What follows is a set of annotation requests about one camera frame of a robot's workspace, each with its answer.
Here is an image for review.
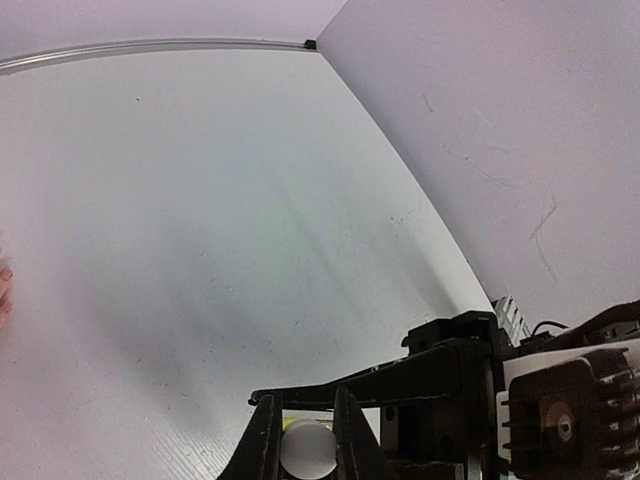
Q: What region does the white nail polish bottle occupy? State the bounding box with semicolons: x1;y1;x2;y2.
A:
280;419;337;480

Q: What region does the aluminium back table rail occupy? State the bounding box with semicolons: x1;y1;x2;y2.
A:
1;38;318;76

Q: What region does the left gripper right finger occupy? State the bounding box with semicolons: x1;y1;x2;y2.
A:
333;386;390;480

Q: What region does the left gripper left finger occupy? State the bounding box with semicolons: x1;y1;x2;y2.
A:
219;394;283;480

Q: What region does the mannequin hand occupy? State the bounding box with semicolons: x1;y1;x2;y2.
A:
0;251;14;328

